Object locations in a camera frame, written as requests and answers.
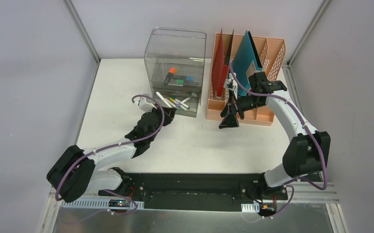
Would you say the white marker yellow cap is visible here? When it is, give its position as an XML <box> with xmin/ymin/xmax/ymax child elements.
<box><xmin>169</xmin><ymin>98</ymin><xmax>182</xmax><ymax>109</ymax></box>

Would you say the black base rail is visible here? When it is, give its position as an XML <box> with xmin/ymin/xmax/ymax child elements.
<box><xmin>112</xmin><ymin>173</ymin><xmax>288</xmax><ymax>212</ymax></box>

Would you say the thin white pen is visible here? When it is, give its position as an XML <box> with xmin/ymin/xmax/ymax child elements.
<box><xmin>155</xmin><ymin>91</ymin><xmax>173</xmax><ymax>108</ymax></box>

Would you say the black highlighter orange cap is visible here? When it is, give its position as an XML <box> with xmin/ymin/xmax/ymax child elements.
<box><xmin>164</xmin><ymin>67</ymin><xmax>177</xmax><ymax>83</ymax></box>

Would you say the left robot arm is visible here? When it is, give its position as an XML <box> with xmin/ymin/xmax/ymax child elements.
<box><xmin>46</xmin><ymin>106</ymin><xmax>176</xmax><ymax>203</ymax></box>

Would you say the black highlighter blue cap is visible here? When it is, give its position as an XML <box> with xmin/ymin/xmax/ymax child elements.
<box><xmin>173</xmin><ymin>75</ymin><xmax>195</xmax><ymax>82</ymax></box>

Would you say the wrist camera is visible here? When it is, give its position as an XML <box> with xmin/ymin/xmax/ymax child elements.
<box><xmin>224</xmin><ymin>79</ymin><xmax>238</xmax><ymax>98</ymax></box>
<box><xmin>134</xmin><ymin>96</ymin><xmax>157</xmax><ymax>113</ymax></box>

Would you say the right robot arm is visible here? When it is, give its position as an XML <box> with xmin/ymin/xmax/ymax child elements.
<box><xmin>219</xmin><ymin>72</ymin><xmax>331</xmax><ymax>199</ymax></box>

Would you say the peach plastic file rack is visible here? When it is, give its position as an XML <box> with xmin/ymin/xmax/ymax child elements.
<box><xmin>205</xmin><ymin>33</ymin><xmax>286</xmax><ymax>126</ymax></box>

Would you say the clear grey drawer organizer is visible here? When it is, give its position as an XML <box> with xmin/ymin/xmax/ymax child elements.
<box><xmin>144</xmin><ymin>27</ymin><xmax>207</xmax><ymax>117</ymax></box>

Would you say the red folder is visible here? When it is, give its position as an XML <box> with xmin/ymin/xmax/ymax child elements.
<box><xmin>211</xmin><ymin>30</ymin><xmax>234</xmax><ymax>98</ymax></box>

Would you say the black highlighter green cap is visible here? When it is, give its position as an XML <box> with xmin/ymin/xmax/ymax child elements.
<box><xmin>167</xmin><ymin>79</ymin><xmax>184</xmax><ymax>86</ymax></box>

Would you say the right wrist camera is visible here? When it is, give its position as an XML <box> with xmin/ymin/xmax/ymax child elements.
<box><xmin>224</xmin><ymin>79</ymin><xmax>238</xmax><ymax>98</ymax></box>

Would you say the teal blue folder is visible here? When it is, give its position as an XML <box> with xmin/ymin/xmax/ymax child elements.
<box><xmin>233</xmin><ymin>31</ymin><xmax>262</xmax><ymax>90</ymax></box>

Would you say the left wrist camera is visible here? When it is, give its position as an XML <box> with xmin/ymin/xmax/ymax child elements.
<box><xmin>134</xmin><ymin>96</ymin><xmax>157</xmax><ymax>113</ymax></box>

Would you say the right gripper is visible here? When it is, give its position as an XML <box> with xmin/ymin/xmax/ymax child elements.
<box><xmin>219</xmin><ymin>90</ymin><xmax>264</xmax><ymax>129</ymax></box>

